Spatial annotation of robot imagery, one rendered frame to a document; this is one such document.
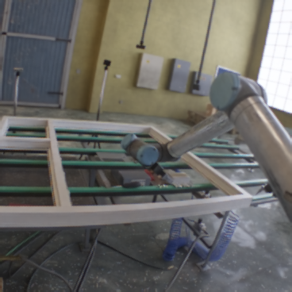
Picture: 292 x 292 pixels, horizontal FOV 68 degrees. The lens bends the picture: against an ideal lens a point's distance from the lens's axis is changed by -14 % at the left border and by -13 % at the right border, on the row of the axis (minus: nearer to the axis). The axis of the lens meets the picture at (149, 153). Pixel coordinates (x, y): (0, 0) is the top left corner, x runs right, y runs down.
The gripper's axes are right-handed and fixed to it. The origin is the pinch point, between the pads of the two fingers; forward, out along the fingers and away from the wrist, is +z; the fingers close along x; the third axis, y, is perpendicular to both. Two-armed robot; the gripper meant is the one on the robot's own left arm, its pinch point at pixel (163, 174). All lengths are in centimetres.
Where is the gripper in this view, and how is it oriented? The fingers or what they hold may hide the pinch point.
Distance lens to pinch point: 143.3
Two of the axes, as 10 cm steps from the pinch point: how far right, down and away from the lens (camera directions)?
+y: -6.9, 7.3, -0.3
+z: 5.9, 5.8, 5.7
